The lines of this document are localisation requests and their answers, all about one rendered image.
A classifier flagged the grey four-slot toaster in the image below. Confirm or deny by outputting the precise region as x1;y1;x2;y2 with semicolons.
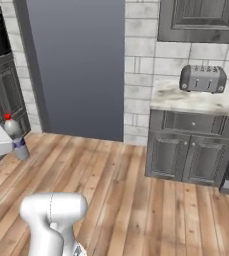
178;64;228;95

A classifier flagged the clear water bottle red cap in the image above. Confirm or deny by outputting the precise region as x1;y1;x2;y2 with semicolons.
2;112;31;161

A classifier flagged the dark grey tall cabinet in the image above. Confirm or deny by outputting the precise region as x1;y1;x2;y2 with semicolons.
0;0;33;181

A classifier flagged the dark grey base cupboard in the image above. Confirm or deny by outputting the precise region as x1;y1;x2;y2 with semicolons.
144;109;229;188

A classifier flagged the dark grey wall cupboard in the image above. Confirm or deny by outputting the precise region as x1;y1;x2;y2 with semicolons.
157;0;229;45

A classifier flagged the grey fridge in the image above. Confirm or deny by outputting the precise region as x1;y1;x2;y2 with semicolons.
13;0;126;143

